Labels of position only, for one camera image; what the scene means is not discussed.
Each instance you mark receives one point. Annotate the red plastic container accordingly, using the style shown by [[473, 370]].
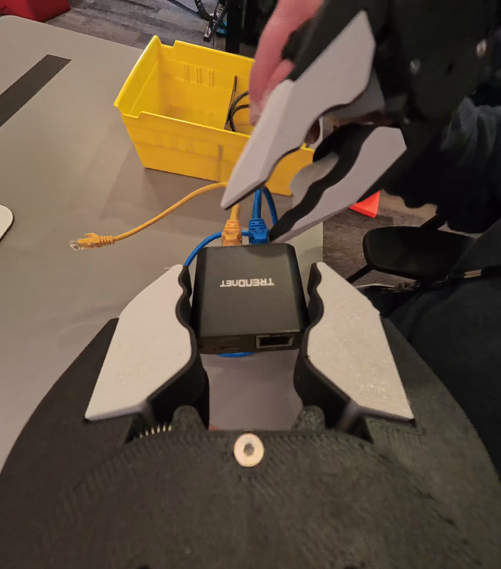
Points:
[[33, 9]]

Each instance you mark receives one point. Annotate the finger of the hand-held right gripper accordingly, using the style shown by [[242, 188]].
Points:
[[286, 133], [352, 178]]

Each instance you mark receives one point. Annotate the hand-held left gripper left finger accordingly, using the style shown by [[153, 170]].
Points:
[[144, 355]]

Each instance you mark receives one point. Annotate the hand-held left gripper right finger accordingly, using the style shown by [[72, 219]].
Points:
[[352, 355]]

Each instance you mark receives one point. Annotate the black network switch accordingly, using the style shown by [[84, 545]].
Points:
[[246, 306]]

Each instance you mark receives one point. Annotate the person's right hand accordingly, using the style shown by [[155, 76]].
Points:
[[272, 44]]

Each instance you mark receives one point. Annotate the yellow plastic bin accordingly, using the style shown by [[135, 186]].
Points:
[[179, 146]]

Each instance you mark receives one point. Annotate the black office chair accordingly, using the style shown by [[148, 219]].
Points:
[[410, 251]]

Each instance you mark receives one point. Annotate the orange traffic cone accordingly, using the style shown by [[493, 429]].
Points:
[[366, 206]]

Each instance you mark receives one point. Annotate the dark clear bin divider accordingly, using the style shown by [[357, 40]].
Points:
[[233, 89]]

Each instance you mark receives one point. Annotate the person's right forearm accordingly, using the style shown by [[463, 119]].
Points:
[[477, 169]]

